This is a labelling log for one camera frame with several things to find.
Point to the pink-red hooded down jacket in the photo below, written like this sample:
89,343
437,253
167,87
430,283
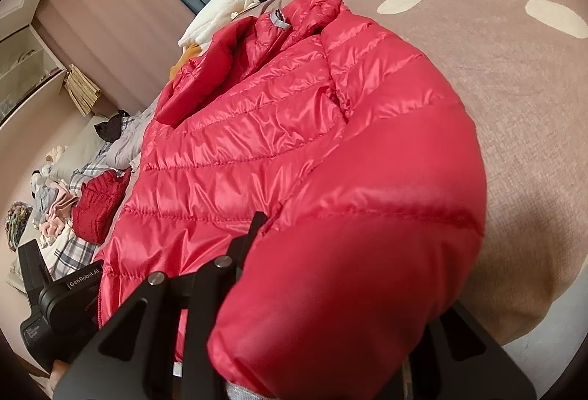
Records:
298,129

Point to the brown polka-dot bed cover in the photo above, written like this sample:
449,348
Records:
505,106

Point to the dark red folded down jacket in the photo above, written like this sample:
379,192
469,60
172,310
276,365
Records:
99,207

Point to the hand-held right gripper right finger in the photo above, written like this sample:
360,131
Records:
484,381

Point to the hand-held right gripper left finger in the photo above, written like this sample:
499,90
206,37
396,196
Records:
243,243

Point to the hanging straw fringe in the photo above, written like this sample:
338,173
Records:
82,90

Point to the grey-blue crumpled garment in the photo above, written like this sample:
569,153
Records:
46,200

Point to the black garment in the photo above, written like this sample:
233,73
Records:
112,126

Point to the floral fabric bag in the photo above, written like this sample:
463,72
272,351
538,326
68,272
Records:
18,225

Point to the pile of pink white clothes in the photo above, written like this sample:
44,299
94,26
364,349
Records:
57,220

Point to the grey quilt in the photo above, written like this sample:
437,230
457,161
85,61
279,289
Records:
128,147

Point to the white wall shelf unit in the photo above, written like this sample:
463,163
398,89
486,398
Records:
27,73

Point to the black and white plush toy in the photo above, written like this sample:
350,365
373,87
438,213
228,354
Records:
39,181

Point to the pink curtain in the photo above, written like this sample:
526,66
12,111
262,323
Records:
115,14

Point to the beige pillow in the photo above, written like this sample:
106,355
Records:
78,149

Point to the white goose plush toy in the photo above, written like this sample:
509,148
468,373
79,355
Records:
216,18

